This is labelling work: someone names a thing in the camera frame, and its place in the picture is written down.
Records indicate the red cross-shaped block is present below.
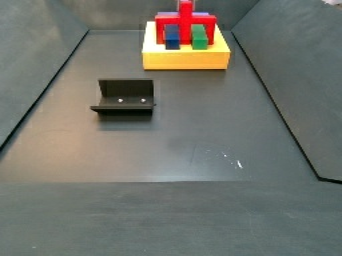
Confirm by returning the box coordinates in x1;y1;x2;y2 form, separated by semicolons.
155;0;217;45

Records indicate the yellow base board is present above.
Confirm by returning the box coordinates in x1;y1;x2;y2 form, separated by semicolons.
142;21;232;70

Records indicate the purple cross-shaped block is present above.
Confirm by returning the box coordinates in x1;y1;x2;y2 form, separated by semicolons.
157;12;210;16

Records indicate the blue long block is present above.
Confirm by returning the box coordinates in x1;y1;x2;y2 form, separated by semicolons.
165;24;181;50

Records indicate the green long block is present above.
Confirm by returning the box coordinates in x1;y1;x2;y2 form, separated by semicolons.
191;24;209;50

